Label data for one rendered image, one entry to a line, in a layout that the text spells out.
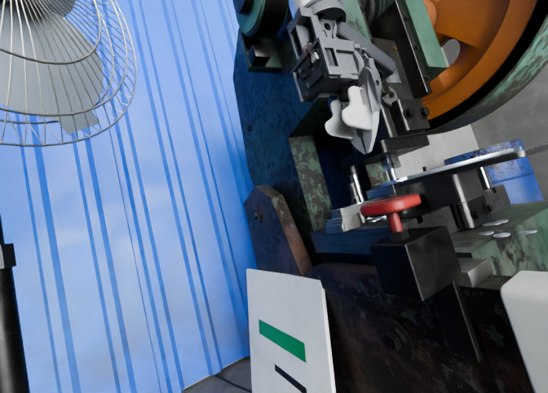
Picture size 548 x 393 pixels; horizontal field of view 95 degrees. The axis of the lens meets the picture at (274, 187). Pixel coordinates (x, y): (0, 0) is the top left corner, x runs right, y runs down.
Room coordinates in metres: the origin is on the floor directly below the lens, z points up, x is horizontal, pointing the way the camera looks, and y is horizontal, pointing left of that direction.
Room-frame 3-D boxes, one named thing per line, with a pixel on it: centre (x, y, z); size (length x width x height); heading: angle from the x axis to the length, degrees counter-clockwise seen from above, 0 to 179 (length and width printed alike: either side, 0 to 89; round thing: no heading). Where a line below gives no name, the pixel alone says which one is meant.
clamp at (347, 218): (0.64, -0.19, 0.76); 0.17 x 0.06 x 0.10; 118
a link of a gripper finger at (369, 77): (0.34, -0.16, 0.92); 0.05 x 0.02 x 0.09; 28
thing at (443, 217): (0.72, -0.33, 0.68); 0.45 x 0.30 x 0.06; 118
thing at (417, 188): (0.71, -0.34, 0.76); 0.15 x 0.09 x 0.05; 118
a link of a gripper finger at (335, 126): (0.36, -0.12, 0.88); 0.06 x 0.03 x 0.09; 118
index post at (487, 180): (0.69, -0.55, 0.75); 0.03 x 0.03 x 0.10; 28
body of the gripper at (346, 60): (0.35, -0.12, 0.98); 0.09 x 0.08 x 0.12; 118
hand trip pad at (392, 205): (0.36, -0.15, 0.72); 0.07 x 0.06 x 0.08; 28
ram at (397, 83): (0.68, -0.35, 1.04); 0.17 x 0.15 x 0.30; 28
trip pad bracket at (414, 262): (0.37, -0.17, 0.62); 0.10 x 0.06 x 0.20; 118
